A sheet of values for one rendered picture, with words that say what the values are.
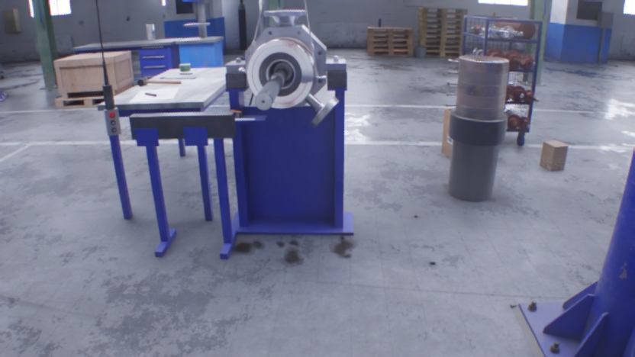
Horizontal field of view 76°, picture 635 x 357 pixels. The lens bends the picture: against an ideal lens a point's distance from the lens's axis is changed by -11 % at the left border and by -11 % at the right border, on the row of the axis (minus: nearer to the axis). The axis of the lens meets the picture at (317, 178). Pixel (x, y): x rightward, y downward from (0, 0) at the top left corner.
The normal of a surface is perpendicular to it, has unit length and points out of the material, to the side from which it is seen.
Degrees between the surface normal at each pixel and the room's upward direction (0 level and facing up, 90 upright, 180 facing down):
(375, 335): 0
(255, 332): 0
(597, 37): 90
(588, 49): 90
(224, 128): 90
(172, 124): 90
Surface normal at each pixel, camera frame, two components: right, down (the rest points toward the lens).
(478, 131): -0.27, 0.36
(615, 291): -0.93, 0.15
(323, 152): -0.03, 0.38
